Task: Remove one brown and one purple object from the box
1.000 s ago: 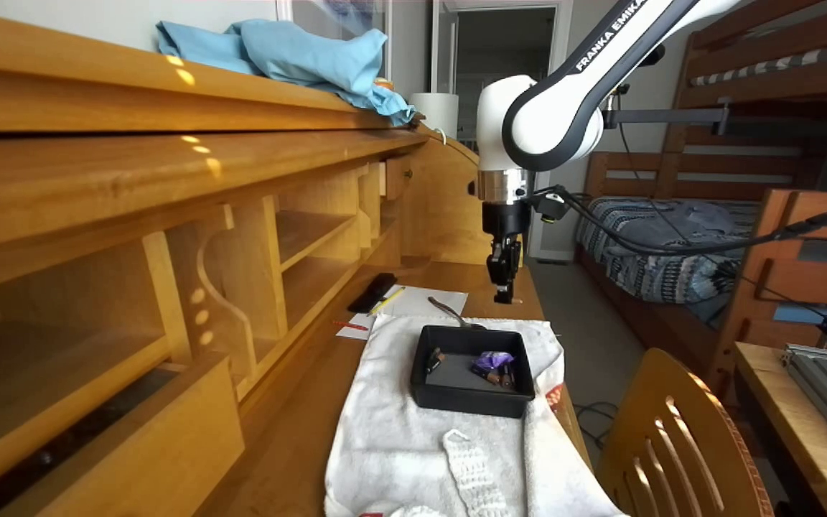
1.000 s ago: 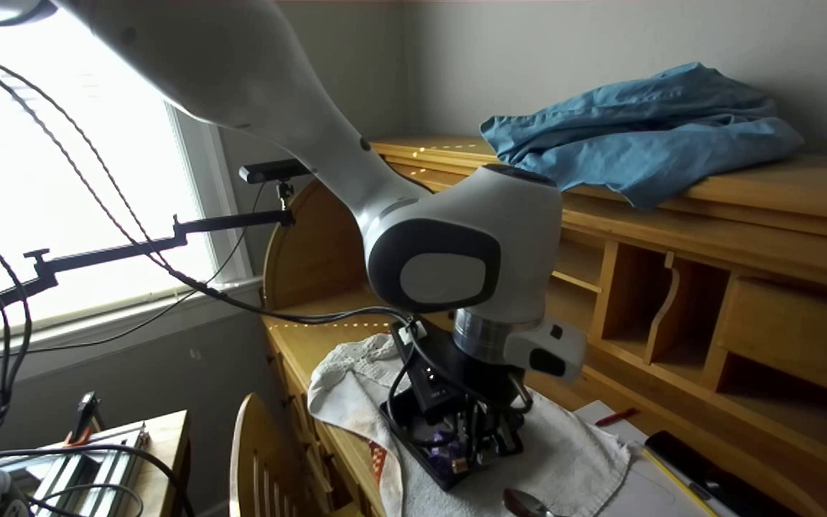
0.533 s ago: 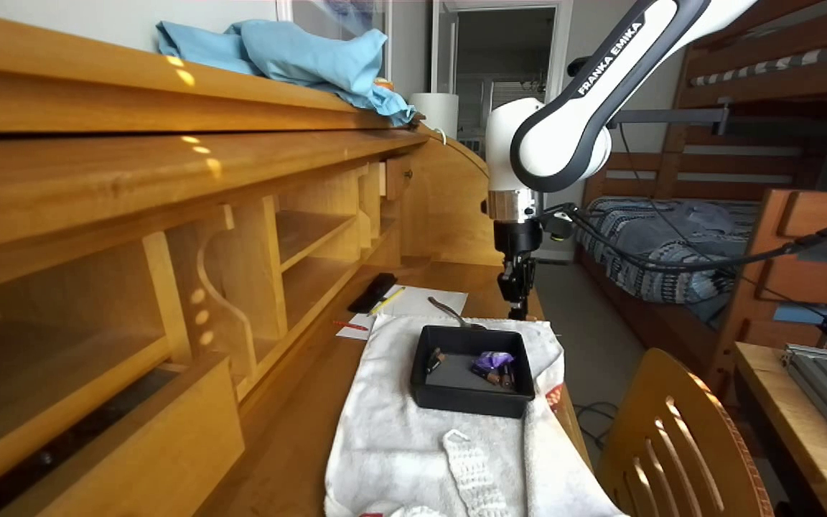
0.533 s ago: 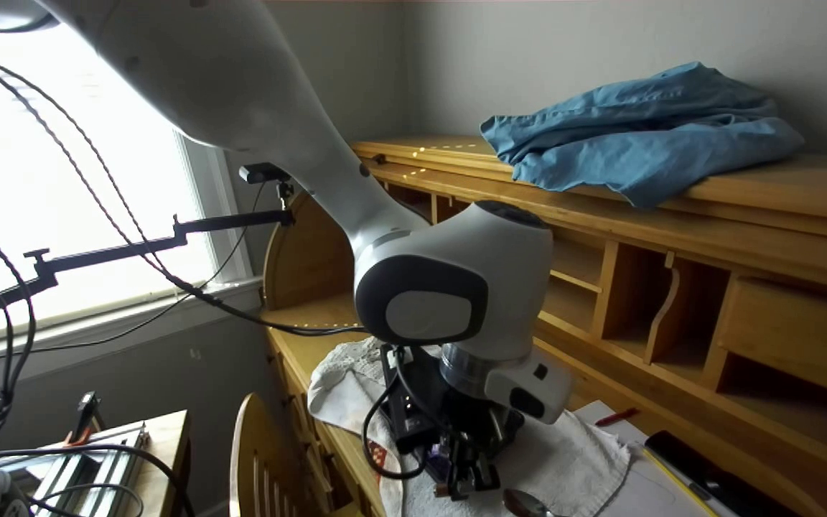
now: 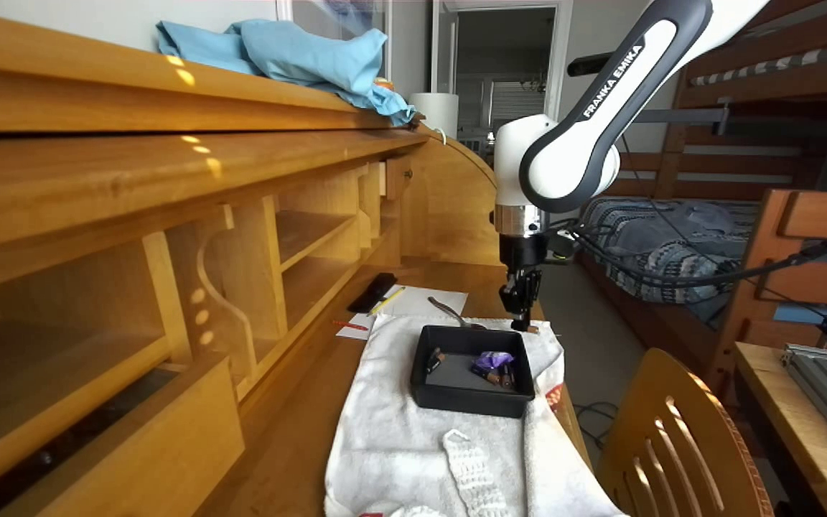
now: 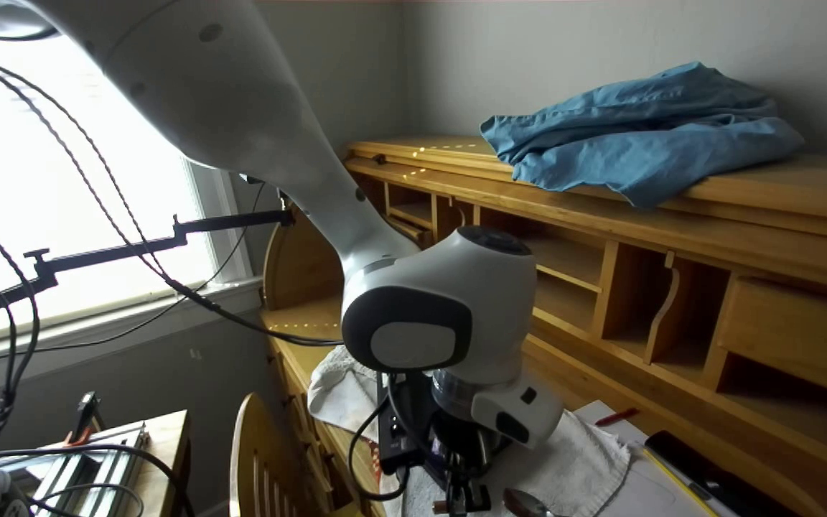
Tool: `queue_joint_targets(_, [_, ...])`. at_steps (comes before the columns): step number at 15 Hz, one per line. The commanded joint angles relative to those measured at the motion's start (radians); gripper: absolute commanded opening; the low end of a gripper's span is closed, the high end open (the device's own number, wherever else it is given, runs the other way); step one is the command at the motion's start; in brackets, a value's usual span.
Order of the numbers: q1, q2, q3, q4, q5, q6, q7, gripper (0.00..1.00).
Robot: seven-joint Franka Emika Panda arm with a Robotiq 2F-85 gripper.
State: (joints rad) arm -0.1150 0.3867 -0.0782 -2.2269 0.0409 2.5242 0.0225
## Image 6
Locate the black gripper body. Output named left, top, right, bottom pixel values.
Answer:
left=430, top=427, right=499, bottom=492

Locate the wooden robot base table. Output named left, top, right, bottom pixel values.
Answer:
left=0, top=409, right=193, bottom=517

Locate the white terry towel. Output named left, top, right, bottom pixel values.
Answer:
left=305, top=343, right=637, bottom=517

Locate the red pencil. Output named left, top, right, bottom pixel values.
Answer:
left=594, top=409, right=640, bottom=427

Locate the white paper sheet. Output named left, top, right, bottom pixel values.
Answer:
left=571, top=399, right=724, bottom=517

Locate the wooden slat-back chair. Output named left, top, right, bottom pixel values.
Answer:
left=228, top=391, right=368, bottom=517

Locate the black flat device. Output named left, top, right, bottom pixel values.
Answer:
left=643, top=427, right=780, bottom=517

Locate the wooden desk with hutch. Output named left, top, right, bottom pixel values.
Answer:
left=258, top=134, right=827, bottom=517

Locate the crumpled blue cloth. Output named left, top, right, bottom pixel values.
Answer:
left=477, top=61, right=806, bottom=212

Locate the black boom stand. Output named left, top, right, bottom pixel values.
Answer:
left=0, top=208, right=292, bottom=325

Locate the bright white framed window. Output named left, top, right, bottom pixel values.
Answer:
left=0, top=17, right=243, bottom=348

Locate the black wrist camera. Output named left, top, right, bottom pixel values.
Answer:
left=375, top=371, right=437, bottom=476

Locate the black looped cable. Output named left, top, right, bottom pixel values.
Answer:
left=0, top=443, right=196, bottom=517

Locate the thin black cable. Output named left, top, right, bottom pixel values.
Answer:
left=0, top=58, right=344, bottom=350

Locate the aluminium extrusion rail frame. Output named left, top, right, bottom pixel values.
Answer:
left=6, top=426, right=151, bottom=517

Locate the red handled black tool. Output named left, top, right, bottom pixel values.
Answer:
left=67, top=387, right=103, bottom=450

